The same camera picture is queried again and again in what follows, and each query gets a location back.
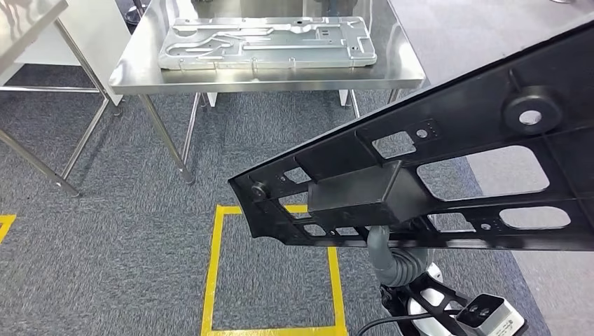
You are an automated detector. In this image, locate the black plastic plate bracket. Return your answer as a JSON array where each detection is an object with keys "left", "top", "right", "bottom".
[{"left": 228, "top": 20, "right": 594, "bottom": 252}]

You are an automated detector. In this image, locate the stainless steel workbench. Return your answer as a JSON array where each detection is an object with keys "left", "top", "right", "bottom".
[{"left": 108, "top": 0, "right": 427, "bottom": 186}]

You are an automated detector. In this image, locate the stamped metal plate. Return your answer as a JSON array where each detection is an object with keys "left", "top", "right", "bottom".
[{"left": 158, "top": 16, "right": 378, "bottom": 71}]

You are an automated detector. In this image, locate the yellow floor tape square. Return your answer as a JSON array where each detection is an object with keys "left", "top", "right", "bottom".
[
  {"left": 0, "top": 213, "right": 18, "bottom": 244},
  {"left": 200, "top": 204, "right": 349, "bottom": 336}
]

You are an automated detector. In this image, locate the steel side table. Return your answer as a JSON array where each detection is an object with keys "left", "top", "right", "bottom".
[{"left": 0, "top": 0, "right": 124, "bottom": 198}]

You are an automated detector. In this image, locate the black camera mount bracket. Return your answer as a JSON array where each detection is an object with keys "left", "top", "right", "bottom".
[{"left": 380, "top": 273, "right": 465, "bottom": 326}]

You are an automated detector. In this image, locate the black camera cable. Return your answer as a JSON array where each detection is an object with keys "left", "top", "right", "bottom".
[{"left": 356, "top": 309, "right": 465, "bottom": 336}]

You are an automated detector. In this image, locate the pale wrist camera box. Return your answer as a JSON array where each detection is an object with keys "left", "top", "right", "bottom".
[{"left": 455, "top": 293, "right": 526, "bottom": 336}]

